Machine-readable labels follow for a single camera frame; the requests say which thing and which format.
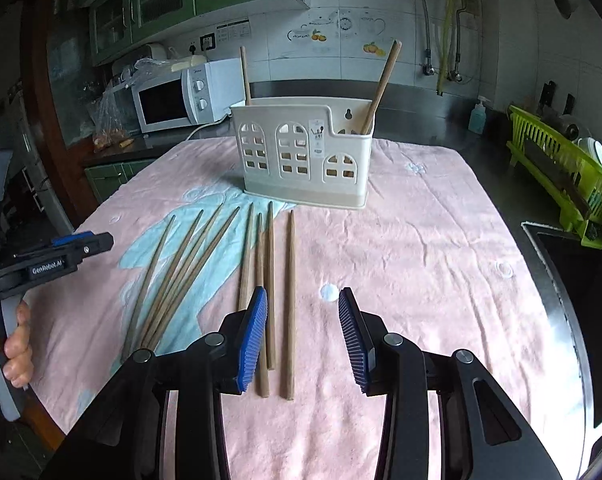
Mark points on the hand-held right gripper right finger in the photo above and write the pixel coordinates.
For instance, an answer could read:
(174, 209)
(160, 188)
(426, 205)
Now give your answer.
(353, 340)

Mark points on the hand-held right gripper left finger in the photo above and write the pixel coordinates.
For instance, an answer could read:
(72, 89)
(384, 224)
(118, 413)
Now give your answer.
(253, 340)

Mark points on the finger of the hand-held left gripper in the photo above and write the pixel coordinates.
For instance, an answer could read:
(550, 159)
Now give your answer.
(98, 244)
(73, 238)

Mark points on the row of wooden chopsticks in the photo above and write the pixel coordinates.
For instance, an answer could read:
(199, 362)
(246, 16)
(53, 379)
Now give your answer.
(290, 285)

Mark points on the cream plastic chopstick holder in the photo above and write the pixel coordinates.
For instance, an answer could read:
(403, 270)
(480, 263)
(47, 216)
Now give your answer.
(301, 135)

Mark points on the brown wooden chopstick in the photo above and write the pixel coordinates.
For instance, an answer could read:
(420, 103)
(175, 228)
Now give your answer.
(244, 75)
(381, 85)

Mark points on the person's left hand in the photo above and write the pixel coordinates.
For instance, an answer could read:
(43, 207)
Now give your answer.
(18, 355)

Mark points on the green base cabinet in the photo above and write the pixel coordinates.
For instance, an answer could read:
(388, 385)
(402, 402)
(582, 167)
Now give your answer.
(116, 172)

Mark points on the pink printed towel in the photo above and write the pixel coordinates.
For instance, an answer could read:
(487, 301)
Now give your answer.
(431, 285)

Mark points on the clear plastic bag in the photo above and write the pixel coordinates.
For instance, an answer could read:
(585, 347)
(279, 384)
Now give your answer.
(106, 110)

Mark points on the white microwave oven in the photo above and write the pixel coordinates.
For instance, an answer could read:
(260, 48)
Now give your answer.
(161, 105)

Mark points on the plastic wrapped cream packet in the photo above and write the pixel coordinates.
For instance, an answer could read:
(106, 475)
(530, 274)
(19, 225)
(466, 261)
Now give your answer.
(176, 67)

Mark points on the white kitchen appliance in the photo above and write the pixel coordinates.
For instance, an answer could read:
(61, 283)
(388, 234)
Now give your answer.
(153, 52)

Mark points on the blue soap pump bottle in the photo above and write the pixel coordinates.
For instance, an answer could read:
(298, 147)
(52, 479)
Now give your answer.
(477, 119)

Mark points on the dark kitchen cleaver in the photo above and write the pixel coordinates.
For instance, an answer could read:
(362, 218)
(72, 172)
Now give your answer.
(556, 175)

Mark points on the green plastic dish rack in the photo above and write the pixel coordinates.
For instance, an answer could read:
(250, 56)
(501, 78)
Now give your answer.
(546, 145)

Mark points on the brown wooden door frame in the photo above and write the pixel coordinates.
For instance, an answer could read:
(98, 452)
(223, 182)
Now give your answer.
(43, 110)

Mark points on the wall power outlet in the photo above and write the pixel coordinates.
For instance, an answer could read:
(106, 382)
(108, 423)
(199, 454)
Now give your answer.
(208, 41)

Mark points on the printed wall notice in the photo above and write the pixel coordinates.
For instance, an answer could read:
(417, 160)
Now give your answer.
(233, 31)

